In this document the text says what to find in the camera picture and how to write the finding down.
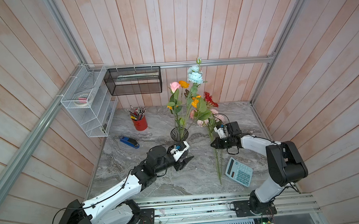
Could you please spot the small pink carnation stem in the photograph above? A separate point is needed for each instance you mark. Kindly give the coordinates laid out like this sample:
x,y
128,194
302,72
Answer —
x,y
210,120

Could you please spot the dark ribbed glass vase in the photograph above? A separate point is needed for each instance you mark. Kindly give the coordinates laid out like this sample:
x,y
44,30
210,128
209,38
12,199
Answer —
x,y
179,134

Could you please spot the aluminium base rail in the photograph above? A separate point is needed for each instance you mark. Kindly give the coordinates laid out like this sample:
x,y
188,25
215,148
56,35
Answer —
x,y
289,207

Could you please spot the tape roll on shelf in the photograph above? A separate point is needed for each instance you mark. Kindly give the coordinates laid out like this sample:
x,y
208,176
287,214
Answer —
x,y
83,99

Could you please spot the orange marigold flower stem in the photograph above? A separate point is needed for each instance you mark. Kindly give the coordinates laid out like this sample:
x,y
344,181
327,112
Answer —
x,y
180,103

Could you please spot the black mesh wall basket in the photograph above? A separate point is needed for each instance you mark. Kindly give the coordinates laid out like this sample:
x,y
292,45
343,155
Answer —
x,y
133,80

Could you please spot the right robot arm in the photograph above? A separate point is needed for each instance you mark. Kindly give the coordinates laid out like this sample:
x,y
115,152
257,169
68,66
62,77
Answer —
x,y
285,167

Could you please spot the small pink rosebud stem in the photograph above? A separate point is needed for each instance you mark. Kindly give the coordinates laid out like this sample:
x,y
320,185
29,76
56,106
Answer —
x,y
174,86

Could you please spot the teal desk calculator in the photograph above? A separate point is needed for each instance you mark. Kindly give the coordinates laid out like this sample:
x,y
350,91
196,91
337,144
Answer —
x,y
239,172

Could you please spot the white wire mesh shelf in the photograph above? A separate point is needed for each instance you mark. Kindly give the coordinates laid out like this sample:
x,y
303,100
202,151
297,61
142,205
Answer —
x,y
95,119

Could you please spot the light blue flower stem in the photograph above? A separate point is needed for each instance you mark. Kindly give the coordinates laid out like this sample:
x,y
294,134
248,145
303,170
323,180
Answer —
x,y
195,74

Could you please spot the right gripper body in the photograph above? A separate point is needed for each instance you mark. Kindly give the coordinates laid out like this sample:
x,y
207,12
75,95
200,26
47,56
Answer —
x,y
224,142

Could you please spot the red flower stem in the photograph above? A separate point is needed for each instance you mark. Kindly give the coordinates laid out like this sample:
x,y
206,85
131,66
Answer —
x,y
209,101

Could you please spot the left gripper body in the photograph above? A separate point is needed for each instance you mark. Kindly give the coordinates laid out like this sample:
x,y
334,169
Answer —
x,y
177,165

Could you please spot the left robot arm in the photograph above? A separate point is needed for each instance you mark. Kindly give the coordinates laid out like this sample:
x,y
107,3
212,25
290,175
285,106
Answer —
x,y
115,205

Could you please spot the blue black stapler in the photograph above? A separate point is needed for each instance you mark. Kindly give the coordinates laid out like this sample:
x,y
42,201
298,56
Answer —
x,y
129,142

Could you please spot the bundle of pencils and pens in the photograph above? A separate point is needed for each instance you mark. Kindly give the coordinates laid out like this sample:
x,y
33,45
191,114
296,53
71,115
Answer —
x,y
137,114

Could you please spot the red metal pencil cup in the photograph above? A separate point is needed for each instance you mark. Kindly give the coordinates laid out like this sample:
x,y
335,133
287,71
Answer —
x,y
140,125

